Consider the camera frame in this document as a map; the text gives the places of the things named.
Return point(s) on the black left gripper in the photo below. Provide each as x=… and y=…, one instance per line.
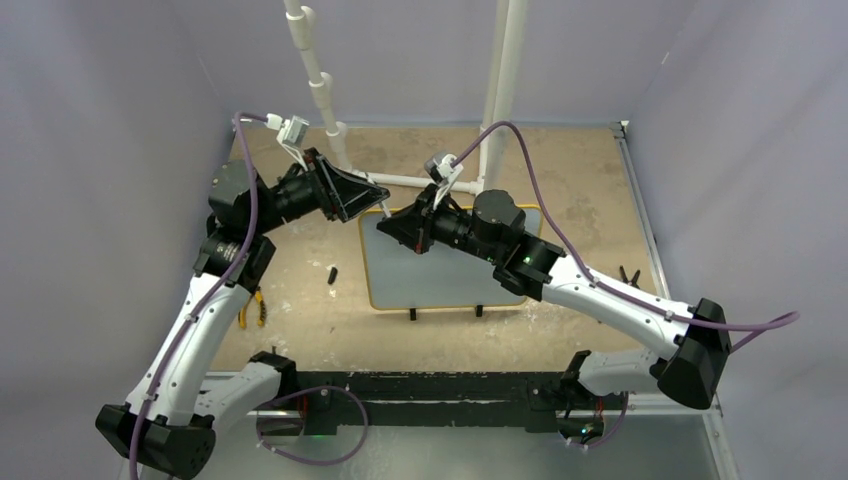
x=340, y=194

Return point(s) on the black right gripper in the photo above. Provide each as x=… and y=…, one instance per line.
x=414, y=226

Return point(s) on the yellow framed whiteboard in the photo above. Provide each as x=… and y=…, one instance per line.
x=399, y=279

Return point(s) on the black marker cap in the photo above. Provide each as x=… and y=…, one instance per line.
x=333, y=273

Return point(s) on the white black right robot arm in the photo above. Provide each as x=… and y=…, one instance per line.
x=684, y=347

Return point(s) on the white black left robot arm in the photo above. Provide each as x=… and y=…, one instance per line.
x=169, y=425

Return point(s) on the black pliers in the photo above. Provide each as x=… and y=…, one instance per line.
x=630, y=280

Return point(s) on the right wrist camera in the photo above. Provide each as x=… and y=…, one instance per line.
x=444, y=169

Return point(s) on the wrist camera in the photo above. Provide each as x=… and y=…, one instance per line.
x=444, y=169
x=290, y=136

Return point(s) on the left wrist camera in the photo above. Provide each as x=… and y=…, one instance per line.
x=290, y=136

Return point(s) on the yellow handled pliers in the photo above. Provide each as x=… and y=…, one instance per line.
x=256, y=305

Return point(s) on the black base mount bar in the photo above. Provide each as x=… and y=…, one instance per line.
x=537, y=402

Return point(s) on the white PVC pipe frame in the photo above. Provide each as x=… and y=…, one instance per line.
x=436, y=61

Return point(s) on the aluminium table edge rail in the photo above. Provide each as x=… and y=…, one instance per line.
x=723, y=458

